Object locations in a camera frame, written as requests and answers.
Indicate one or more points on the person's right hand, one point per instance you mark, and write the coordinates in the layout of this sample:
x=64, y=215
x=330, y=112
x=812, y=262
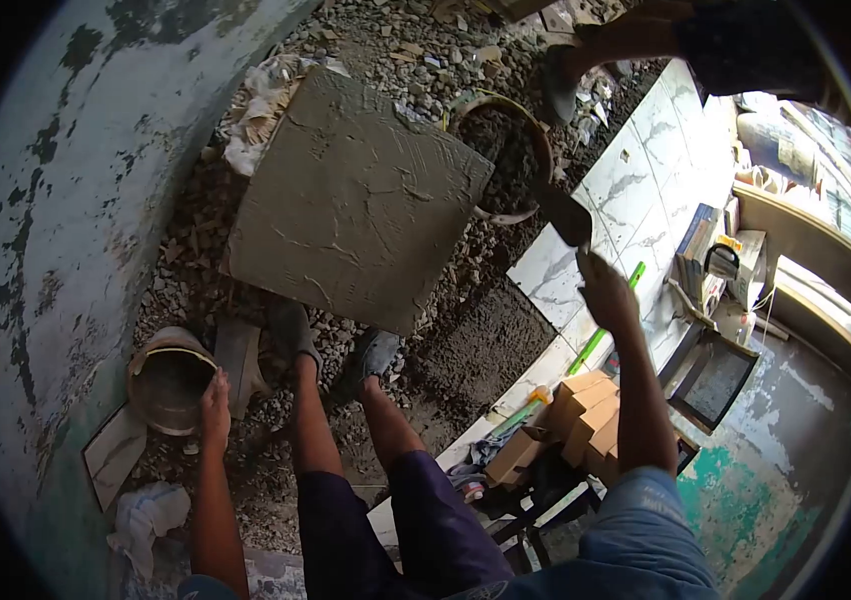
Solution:
x=609, y=300

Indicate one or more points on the person's left hand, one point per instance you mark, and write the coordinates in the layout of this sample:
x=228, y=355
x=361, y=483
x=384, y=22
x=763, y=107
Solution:
x=215, y=411

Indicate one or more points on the person's left fingers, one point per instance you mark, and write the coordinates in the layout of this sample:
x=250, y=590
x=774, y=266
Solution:
x=218, y=379

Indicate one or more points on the person's right fingers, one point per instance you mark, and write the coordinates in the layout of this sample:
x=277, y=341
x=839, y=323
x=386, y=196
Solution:
x=587, y=267

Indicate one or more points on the small bucket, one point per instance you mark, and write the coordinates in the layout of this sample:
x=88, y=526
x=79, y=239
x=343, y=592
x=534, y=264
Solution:
x=164, y=382

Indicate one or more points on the dark steel trowel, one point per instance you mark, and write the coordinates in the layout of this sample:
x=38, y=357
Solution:
x=564, y=214

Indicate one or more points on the grey tile offcut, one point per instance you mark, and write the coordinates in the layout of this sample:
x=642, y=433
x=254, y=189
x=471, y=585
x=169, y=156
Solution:
x=239, y=361

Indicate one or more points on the green spirit level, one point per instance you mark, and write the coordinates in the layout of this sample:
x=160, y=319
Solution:
x=605, y=330

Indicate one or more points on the laid white marble tiles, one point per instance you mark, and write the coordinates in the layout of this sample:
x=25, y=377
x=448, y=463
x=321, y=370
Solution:
x=643, y=187

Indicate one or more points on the stack of tile cartons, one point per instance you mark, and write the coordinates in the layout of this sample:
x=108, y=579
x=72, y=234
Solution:
x=701, y=251

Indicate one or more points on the white marble tile piece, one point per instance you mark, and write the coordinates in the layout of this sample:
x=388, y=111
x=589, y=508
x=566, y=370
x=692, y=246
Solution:
x=114, y=454

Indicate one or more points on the bucket of wet mortar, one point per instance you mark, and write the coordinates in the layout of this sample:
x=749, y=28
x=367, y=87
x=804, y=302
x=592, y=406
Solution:
x=508, y=154

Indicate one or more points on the stack of cardboard boxes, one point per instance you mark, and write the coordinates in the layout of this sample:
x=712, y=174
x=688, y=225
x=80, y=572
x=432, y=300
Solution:
x=583, y=420

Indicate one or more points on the crumpled white cloth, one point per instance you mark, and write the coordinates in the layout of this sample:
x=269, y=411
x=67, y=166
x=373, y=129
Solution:
x=144, y=517

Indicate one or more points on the green tube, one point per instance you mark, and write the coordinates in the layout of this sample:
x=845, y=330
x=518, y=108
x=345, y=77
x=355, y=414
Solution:
x=519, y=416

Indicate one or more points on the black framed sieve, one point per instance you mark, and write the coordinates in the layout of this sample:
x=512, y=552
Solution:
x=712, y=379

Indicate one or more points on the mortar-covered square tile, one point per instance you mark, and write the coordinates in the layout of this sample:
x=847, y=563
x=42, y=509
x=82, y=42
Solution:
x=358, y=202

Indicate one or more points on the full wooden shelf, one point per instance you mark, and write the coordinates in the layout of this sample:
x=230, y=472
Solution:
x=808, y=217

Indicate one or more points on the black stool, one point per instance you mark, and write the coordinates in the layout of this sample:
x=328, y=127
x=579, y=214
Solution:
x=545, y=510

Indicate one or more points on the person's legs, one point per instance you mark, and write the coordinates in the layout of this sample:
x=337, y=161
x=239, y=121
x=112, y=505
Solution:
x=433, y=525

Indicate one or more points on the torn white sack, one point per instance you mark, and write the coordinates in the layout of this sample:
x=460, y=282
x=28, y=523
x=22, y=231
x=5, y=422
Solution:
x=264, y=109

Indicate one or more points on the person's body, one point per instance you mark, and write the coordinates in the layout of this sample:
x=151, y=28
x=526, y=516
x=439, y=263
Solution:
x=635, y=547

